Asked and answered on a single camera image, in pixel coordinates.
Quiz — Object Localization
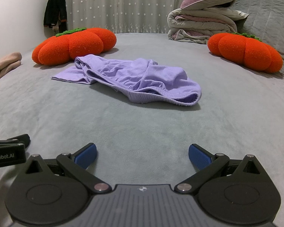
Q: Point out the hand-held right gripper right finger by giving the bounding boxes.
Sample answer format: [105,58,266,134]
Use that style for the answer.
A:
[174,143,261,194]

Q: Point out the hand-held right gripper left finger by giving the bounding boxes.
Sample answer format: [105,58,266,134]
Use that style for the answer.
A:
[25,142,112,194]

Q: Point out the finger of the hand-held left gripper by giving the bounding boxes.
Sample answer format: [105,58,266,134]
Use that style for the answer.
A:
[0,134,31,150]

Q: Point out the purple pants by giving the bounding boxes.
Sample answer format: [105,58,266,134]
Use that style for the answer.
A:
[51,54,202,107]

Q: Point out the folded beige cloth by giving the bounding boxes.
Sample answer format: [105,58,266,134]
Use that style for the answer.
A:
[0,52,22,83]

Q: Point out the orange pumpkin cushion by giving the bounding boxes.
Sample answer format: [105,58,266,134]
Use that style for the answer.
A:
[32,28,117,66]
[208,32,284,74]

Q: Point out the black hanging garment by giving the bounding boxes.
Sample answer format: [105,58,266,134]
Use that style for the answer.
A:
[43,0,68,29]

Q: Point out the grey star-print curtain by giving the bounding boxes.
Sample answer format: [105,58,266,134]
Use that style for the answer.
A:
[62,0,197,34]

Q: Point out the grey quilted headboard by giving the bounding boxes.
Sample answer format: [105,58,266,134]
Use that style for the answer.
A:
[229,0,284,83]

